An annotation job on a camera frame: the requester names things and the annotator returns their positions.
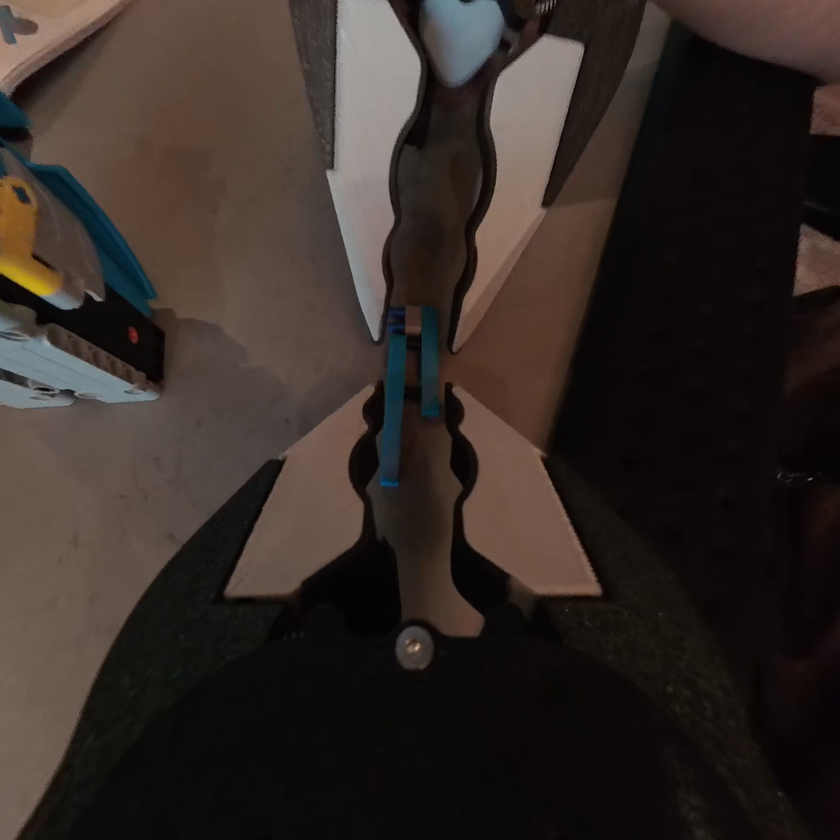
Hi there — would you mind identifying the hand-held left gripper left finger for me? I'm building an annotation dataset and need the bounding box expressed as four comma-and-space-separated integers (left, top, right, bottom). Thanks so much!
223, 381, 388, 599

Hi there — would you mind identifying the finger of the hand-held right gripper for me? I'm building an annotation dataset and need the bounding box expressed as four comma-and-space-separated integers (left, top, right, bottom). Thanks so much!
327, 0, 429, 345
448, 29, 586, 355

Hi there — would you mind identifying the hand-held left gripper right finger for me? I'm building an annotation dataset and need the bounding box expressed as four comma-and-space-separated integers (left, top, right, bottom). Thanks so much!
445, 382, 603, 598

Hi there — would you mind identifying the teal long holed beam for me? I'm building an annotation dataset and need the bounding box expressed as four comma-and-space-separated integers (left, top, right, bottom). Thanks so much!
378, 328, 412, 488

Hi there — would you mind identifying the teal short beam with pins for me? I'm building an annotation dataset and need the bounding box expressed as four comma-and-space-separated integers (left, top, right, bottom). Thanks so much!
387, 306, 442, 421

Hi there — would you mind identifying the blue grey toy robot model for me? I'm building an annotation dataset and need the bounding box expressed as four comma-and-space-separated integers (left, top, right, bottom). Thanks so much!
0, 92, 166, 412

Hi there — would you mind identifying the person's right forearm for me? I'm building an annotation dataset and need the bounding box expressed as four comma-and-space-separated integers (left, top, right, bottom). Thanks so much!
650, 0, 840, 76

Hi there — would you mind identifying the folded instruction booklet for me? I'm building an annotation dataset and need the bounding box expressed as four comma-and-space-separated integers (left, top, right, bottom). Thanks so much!
0, 0, 132, 93

